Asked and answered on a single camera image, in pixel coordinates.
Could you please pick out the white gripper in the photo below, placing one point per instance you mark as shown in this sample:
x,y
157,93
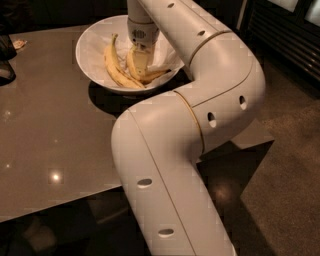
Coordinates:
x,y
142,33

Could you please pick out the yellow banana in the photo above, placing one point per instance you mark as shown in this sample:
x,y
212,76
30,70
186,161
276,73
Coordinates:
x,y
137,62
115,71

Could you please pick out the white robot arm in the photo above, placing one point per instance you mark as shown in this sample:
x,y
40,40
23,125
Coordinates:
x,y
156,142

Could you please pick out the white ceramic bowl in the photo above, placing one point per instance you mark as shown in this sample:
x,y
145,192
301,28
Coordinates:
x,y
90,56

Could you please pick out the white paper liner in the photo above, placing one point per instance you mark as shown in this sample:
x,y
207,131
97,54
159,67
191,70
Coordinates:
x,y
96,43

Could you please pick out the small crumpled wrapper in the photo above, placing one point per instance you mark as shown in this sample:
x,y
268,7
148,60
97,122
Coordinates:
x,y
19,44

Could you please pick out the dark object at table edge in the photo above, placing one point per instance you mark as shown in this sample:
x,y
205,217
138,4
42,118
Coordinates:
x,y
7,52

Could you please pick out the dark slatted appliance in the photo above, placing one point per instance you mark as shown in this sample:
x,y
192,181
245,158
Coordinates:
x,y
288,27

